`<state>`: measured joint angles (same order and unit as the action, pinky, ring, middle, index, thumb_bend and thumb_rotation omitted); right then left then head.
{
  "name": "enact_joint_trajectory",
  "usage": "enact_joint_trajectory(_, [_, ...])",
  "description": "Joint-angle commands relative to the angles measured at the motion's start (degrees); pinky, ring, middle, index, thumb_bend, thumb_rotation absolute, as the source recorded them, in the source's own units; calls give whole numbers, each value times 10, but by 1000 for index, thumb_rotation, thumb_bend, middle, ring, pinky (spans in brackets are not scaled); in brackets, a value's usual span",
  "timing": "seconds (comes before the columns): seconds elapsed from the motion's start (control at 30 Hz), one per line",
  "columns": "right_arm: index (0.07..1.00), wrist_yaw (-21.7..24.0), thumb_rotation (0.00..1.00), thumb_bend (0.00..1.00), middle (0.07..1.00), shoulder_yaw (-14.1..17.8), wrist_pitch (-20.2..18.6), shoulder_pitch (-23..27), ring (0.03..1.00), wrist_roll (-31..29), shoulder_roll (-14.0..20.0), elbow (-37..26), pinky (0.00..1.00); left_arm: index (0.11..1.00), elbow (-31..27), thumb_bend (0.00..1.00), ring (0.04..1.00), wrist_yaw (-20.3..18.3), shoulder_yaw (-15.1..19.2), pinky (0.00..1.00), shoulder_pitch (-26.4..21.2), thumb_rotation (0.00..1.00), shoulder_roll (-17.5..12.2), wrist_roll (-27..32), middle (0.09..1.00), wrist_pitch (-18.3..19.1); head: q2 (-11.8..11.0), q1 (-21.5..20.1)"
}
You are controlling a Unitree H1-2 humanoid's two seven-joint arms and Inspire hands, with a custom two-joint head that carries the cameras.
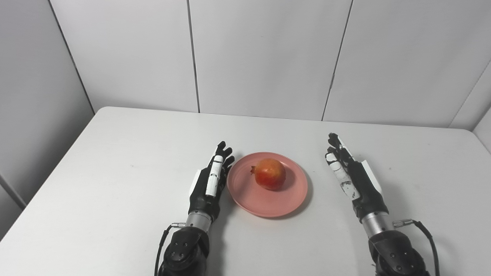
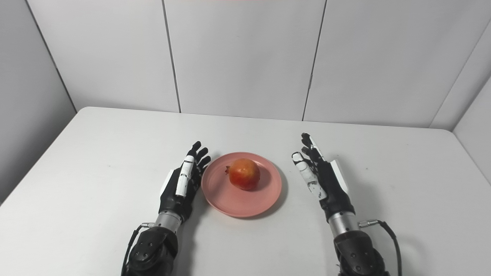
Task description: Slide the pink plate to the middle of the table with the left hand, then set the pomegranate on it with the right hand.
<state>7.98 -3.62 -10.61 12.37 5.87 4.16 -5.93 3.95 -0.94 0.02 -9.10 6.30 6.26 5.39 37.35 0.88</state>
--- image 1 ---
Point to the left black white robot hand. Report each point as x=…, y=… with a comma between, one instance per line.
x=202, y=195

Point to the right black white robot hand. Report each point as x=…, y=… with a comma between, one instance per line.
x=366, y=188

